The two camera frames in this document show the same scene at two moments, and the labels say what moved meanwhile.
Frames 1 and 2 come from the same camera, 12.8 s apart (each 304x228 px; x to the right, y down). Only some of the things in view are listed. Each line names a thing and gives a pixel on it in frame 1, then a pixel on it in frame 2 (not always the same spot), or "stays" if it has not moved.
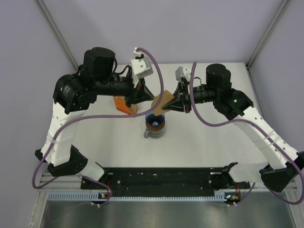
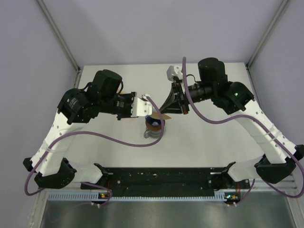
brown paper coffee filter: [166, 97] to [155, 115]
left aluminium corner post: [57, 32] stays
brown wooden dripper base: [155, 128] stays
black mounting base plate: [166, 180] stays
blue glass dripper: [151, 118] stays
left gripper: [137, 94] to [130, 98]
